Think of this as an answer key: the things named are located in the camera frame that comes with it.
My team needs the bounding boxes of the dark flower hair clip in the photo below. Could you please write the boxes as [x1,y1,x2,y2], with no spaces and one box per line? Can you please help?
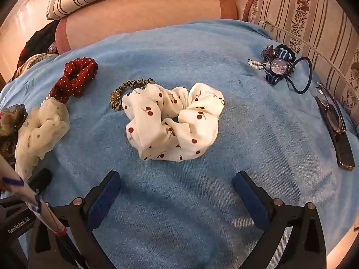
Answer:
[261,45,280,62]

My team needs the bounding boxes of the striped beige hair tie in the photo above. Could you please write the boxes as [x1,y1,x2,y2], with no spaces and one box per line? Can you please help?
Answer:
[110,78,156,111]

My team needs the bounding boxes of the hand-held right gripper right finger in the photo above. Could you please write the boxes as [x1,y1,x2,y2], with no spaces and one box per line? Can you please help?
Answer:
[232,171,327,269]

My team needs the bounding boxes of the light blue blanket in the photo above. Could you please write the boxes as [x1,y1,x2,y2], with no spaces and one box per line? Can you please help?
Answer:
[0,20,359,269]

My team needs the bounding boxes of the navy elastic hair tie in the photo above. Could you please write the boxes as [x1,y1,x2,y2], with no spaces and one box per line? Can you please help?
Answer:
[286,57,313,94]

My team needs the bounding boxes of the dark glasses case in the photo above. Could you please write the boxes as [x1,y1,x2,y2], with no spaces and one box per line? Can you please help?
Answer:
[314,95,356,170]

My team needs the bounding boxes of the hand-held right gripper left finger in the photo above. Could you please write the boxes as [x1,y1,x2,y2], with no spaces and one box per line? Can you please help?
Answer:
[28,170,122,269]

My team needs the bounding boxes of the brown sheer scrunchie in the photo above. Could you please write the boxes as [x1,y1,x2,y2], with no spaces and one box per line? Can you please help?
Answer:
[0,104,28,169]

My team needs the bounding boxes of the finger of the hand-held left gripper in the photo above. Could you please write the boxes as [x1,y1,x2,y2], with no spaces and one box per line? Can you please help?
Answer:
[29,169,53,194]

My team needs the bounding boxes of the white blue-printed strap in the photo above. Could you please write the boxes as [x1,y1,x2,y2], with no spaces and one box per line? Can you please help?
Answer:
[0,155,85,269]

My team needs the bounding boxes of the thin white cable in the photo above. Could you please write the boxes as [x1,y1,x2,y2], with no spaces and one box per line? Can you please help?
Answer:
[264,20,359,83]

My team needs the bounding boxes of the striped floral sofa backrest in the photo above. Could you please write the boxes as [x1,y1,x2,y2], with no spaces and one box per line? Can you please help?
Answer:
[243,0,359,124]

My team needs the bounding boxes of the cream sheer dotted scrunchie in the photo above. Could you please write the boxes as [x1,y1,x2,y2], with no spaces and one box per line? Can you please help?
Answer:
[15,99,70,181]

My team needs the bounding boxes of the pink bolster cushion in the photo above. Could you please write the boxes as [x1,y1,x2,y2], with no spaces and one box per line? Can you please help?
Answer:
[55,0,239,54]

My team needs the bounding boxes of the purple-framed eyeglasses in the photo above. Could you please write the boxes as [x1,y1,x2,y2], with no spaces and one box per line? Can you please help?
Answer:
[314,82,348,135]

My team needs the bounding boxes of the white cherry-print scrunchie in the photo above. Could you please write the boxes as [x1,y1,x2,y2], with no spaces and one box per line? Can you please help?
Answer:
[121,82,225,162]

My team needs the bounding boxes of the dark clothes pile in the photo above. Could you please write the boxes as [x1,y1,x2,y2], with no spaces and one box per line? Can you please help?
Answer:
[17,20,61,68]

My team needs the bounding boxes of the blue-faced wristwatch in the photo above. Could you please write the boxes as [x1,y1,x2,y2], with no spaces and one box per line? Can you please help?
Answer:
[264,57,295,76]

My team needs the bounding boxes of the small pearl bracelet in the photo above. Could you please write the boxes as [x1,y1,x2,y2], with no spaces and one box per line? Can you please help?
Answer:
[247,59,267,70]

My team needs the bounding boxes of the beige patterned cloth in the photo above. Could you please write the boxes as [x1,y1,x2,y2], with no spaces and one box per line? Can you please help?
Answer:
[11,53,59,82]

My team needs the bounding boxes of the blue striped hair clip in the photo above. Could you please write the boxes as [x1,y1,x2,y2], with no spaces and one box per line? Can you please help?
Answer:
[264,71,285,86]

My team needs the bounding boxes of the red polka-dot scrunchie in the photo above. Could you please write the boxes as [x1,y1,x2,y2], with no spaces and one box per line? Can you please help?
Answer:
[50,57,99,104]

